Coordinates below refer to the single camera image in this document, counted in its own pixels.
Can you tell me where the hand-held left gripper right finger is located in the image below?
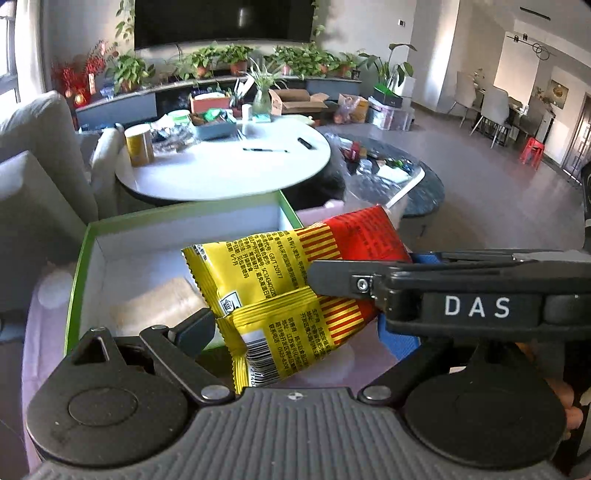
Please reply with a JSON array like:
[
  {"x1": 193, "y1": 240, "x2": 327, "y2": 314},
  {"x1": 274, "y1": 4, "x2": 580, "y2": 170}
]
[{"x1": 358, "y1": 318, "x2": 527, "y2": 408}]

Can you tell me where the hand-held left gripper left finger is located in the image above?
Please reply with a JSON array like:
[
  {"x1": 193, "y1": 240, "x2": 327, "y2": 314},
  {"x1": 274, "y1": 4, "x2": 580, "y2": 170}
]
[{"x1": 69, "y1": 308, "x2": 235, "y2": 404}]

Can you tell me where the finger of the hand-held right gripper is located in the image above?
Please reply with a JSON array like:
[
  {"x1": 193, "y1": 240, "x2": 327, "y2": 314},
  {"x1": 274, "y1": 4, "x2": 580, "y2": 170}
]
[
  {"x1": 307, "y1": 260, "x2": 394, "y2": 305},
  {"x1": 410, "y1": 250, "x2": 561, "y2": 267}
]

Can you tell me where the yellow red snack packet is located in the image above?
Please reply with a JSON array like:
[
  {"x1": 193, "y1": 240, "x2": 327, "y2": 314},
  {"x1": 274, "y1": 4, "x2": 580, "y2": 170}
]
[{"x1": 181, "y1": 204, "x2": 413, "y2": 401}]

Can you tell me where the green cardboard box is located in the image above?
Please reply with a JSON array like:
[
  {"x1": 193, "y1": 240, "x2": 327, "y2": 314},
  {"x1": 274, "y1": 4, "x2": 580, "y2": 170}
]
[{"x1": 65, "y1": 190, "x2": 305, "y2": 356}]

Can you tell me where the person's right hand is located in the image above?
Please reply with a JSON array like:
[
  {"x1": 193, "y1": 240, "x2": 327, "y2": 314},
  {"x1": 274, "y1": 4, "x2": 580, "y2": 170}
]
[{"x1": 542, "y1": 376, "x2": 585, "y2": 432}]

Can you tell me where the dark round table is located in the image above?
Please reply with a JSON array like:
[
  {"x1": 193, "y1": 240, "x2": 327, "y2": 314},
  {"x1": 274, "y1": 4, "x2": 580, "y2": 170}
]
[{"x1": 323, "y1": 131, "x2": 446, "y2": 217}]

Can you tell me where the red plastic stool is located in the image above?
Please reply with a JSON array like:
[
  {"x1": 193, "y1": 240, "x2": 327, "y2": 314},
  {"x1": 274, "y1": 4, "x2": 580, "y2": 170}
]
[{"x1": 519, "y1": 137, "x2": 546, "y2": 167}]

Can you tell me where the white round table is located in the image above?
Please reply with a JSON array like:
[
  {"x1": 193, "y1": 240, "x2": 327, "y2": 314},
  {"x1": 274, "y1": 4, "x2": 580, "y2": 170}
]
[{"x1": 115, "y1": 113, "x2": 332, "y2": 204}]

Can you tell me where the white dining chair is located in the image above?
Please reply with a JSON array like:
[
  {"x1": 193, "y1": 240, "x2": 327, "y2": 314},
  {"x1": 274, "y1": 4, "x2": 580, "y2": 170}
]
[
  {"x1": 447, "y1": 71, "x2": 481, "y2": 129},
  {"x1": 471, "y1": 86, "x2": 513, "y2": 148}
]

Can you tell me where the pink dotted tablecloth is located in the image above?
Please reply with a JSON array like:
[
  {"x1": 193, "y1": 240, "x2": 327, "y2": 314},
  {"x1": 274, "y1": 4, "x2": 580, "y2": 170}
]
[{"x1": 21, "y1": 203, "x2": 416, "y2": 478}]

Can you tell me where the clear storage box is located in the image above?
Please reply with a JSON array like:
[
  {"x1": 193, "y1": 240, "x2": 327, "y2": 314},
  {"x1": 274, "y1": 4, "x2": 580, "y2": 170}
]
[{"x1": 369, "y1": 99, "x2": 414, "y2": 132}]

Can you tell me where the dark wooden door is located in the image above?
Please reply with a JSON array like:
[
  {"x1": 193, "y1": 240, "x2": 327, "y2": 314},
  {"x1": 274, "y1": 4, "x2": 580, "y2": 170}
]
[{"x1": 561, "y1": 92, "x2": 591, "y2": 181}]

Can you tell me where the orange plastic bag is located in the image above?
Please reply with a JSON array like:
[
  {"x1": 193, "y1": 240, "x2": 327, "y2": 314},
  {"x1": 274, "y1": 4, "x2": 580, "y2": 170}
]
[{"x1": 333, "y1": 93, "x2": 370, "y2": 124}]

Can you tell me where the large leafy plant white pot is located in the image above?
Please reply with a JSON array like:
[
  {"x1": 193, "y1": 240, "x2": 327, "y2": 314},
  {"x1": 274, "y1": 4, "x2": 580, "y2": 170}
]
[{"x1": 358, "y1": 42, "x2": 419, "y2": 100}]

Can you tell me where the open cardboard box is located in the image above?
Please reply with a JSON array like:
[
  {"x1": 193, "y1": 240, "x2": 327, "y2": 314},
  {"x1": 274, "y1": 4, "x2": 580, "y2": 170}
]
[{"x1": 270, "y1": 89, "x2": 328, "y2": 115}]

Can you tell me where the yellow can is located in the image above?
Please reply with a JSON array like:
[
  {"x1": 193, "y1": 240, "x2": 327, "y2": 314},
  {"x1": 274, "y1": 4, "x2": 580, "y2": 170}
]
[{"x1": 124, "y1": 124, "x2": 155, "y2": 168}]

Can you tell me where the clear plastic bag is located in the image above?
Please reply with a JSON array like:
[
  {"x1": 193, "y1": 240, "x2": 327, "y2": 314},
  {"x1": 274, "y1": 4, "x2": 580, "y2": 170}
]
[{"x1": 150, "y1": 111, "x2": 199, "y2": 155}]

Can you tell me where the glass vase with plant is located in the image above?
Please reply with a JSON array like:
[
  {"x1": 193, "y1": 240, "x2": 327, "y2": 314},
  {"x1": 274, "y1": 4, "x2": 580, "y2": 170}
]
[{"x1": 240, "y1": 60, "x2": 289, "y2": 116}]

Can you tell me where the teal tray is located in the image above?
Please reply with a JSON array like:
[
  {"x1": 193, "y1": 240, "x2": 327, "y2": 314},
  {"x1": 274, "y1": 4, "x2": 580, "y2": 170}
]
[{"x1": 190, "y1": 113, "x2": 238, "y2": 140}]

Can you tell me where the black ceiling track light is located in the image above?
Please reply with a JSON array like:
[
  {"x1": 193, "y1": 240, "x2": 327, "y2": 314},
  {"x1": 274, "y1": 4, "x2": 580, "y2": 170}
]
[{"x1": 505, "y1": 32, "x2": 557, "y2": 61}]

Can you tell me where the grey television cabinet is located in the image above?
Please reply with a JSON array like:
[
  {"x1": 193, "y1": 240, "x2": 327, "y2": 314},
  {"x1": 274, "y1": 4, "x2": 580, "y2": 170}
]
[{"x1": 76, "y1": 76, "x2": 363, "y2": 130}]

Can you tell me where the grey sofa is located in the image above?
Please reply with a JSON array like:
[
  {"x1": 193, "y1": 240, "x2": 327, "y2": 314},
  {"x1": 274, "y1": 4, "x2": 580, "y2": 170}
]
[{"x1": 0, "y1": 90, "x2": 125, "y2": 319}]

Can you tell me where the row of potted plants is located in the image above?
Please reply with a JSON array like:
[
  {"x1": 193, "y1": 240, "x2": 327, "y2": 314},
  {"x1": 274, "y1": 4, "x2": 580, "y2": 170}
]
[{"x1": 106, "y1": 41, "x2": 365, "y2": 93}]

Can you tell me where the red decorative plant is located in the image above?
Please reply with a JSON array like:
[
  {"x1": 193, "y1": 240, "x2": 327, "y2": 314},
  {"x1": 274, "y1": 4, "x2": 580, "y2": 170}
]
[{"x1": 51, "y1": 41, "x2": 118, "y2": 109}]

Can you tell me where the black television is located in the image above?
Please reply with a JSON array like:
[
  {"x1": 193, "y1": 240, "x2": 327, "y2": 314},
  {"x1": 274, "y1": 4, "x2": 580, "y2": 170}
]
[{"x1": 134, "y1": 0, "x2": 319, "y2": 51}]

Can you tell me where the window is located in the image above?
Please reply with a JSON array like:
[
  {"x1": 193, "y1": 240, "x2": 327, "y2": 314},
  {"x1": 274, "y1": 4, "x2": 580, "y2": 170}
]
[{"x1": 0, "y1": 0, "x2": 21, "y2": 104}]

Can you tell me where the framed wall picture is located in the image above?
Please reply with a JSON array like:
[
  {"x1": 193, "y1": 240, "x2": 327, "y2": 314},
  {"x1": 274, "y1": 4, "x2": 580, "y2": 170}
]
[{"x1": 547, "y1": 78, "x2": 568, "y2": 109}]

